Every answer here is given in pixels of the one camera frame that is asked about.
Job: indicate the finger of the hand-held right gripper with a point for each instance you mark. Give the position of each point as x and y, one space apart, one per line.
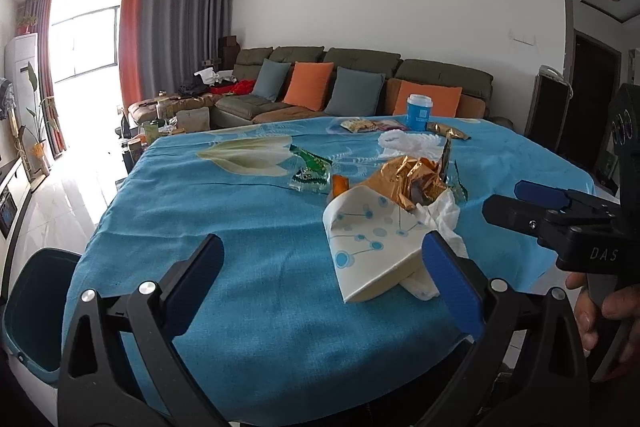
540 194
510 214

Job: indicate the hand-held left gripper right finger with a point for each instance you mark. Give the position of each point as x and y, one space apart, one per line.
450 282

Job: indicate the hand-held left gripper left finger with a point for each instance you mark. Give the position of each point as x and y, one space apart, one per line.
200 277

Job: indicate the clear green wrapper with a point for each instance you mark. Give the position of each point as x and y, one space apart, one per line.
457 192
312 164

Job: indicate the white tissue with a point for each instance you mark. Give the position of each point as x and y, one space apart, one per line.
442 217

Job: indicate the white dotted paper box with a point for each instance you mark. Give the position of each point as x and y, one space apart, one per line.
370 252

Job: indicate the gold foil wrapper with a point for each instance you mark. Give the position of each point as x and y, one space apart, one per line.
395 179

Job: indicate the orange wrapper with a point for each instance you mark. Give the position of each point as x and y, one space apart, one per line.
339 184

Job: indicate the blue and white waste bin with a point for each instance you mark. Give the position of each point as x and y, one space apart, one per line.
35 307

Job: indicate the person's right hand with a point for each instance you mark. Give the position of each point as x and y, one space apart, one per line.
587 327

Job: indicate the blue floral tablecloth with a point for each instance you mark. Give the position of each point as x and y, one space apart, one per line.
250 232

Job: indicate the dark wooden door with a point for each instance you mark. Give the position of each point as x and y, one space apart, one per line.
587 107

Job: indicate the gold snack packet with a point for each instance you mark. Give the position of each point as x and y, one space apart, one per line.
450 132

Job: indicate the white plastic bag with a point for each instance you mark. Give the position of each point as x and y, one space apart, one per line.
412 142

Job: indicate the wide orange cushion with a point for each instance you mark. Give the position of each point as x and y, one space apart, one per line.
442 97

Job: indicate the blue cup with white lid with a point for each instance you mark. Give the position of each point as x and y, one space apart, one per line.
418 114

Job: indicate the red snack packet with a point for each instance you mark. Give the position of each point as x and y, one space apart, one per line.
392 125

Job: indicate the cluttered coffee table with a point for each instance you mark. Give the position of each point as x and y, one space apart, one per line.
150 132

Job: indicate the snack packets near cup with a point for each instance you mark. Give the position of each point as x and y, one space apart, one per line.
357 125

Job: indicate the pile of clothes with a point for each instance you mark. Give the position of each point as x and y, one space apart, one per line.
220 84

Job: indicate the large grey-blue cushion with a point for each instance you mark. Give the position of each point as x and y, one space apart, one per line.
355 92

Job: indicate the white tv cabinet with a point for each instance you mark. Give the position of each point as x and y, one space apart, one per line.
12 207

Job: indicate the small grey-blue cushion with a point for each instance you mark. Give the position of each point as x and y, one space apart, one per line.
270 79

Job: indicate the olive and brown sofa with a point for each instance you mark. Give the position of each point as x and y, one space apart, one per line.
360 59

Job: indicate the tall floor plant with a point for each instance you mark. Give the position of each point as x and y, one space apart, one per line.
39 127

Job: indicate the tall orange cushion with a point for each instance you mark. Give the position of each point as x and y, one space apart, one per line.
307 84

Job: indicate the brown cardboard boxes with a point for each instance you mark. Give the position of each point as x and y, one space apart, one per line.
229 52

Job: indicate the orange curtain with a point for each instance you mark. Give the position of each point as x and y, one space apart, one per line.
132 37

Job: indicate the blue plaid cloth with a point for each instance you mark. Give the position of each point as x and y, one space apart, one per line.
5 99

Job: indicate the white standing air conditioner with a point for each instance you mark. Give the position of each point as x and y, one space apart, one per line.
20 82

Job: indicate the grey and red curtain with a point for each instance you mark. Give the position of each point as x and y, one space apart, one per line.
47 57

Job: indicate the small potted plant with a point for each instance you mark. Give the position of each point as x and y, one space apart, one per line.
26 24

